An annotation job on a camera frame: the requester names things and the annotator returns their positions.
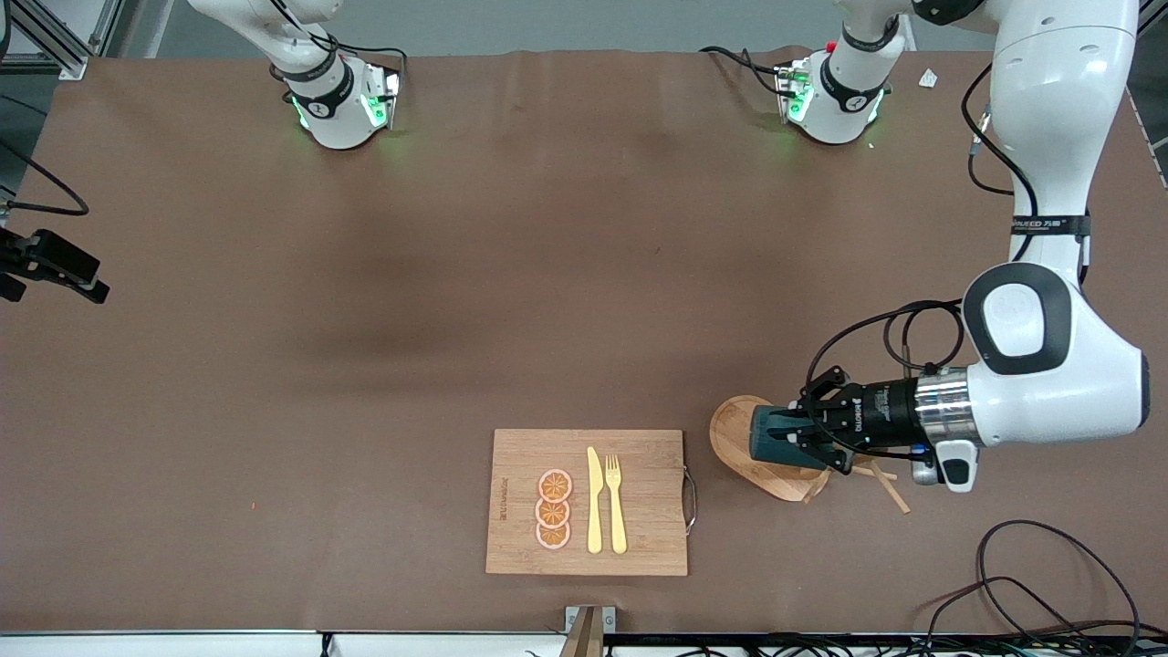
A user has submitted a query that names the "dark green cup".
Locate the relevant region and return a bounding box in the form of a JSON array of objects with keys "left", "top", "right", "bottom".
[{"left": 750, "top": 406, "right": 827, "bottom": 471}]

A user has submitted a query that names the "wooden mug rack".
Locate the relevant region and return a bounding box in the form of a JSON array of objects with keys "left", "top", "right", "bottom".
[{"left": 710, "top": 395, "right": 912, "bottom": 514}]

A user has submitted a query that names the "yellow plastic fork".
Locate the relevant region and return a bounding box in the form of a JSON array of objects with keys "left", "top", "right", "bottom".
[{"left": 606, "top": 454, "right": 629, "bottom": 555}]

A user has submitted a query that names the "yellow plastic knife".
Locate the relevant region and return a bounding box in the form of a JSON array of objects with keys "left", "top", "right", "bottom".
[{"left": 587, "top": 446, "right": 604, "bottom": 555}]

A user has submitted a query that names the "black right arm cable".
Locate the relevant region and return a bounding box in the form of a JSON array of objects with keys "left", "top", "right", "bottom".
[{"left": 0, "top": 141, "right": 90, "bottom": 218}]

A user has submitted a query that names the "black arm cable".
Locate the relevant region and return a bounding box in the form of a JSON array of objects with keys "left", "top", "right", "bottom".
[
  {"left": 0, "top": 141, "right": 90, "bottom": 218},
  {"left": 808, "top": 64, "right": 1038, "bottom": 384}
]

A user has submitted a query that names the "wooden cutting board, metal handle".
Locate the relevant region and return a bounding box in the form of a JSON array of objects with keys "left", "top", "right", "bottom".
[{"left": 485, "top": 429, "right": 697, "bottom": 578}]

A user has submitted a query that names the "aluminium frame profile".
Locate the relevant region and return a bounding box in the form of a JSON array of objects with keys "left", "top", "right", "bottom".
[{"left": 0, "top": 0, "right": 124, "bottom": 81}]

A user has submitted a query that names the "thin black cable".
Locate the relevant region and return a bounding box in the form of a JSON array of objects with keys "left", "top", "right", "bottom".
[{"left": 922, "top": 575, "right": 1105, "bottom": 644}]

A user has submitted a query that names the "black looped cable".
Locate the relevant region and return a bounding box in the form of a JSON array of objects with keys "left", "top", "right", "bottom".
[{"left": 976, "top": 520, "right": 1142, "bottom": 640}]

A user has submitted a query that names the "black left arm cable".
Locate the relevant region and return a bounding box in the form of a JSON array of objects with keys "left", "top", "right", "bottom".
[{"left": 808, "top": 64, "right": 1038, "bottom": 384}]

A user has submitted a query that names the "metal bracket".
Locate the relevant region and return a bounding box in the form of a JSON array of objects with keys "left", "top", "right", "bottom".
[{"left": 558, "top": 605, "right": 618, "bottom": 657}]

